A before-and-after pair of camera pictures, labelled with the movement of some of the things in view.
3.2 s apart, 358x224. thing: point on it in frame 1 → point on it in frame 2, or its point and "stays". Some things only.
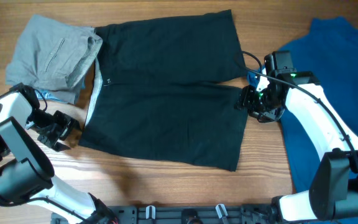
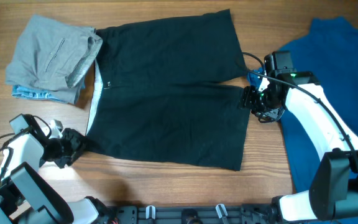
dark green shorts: x=166 y=88 stays
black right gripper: x=245 y=99 stays
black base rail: x=235 y=214 stays
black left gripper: x=68 y=124 → x=77 y=143
